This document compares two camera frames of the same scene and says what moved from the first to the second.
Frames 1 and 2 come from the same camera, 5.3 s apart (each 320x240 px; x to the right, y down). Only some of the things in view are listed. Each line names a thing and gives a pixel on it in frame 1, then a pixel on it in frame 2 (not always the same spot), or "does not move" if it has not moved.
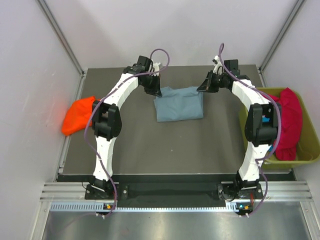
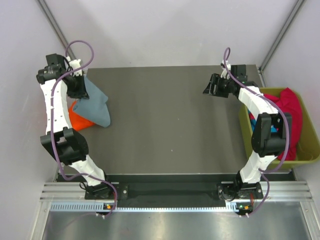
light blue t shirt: x=179 y=104 -> x=95 y=108
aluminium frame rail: x=294 y=190 does not move
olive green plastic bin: x=309 y=150 does not move
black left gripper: x=155 y=90 -> x=81 y=93
